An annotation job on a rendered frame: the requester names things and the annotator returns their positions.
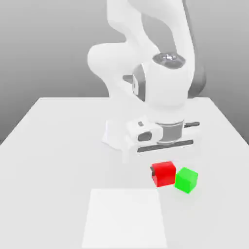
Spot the small green cube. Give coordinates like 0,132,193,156
174,167,199,194

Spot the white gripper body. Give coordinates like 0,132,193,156
133,139,195,159

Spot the small red cube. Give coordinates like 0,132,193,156
151,160,177,188

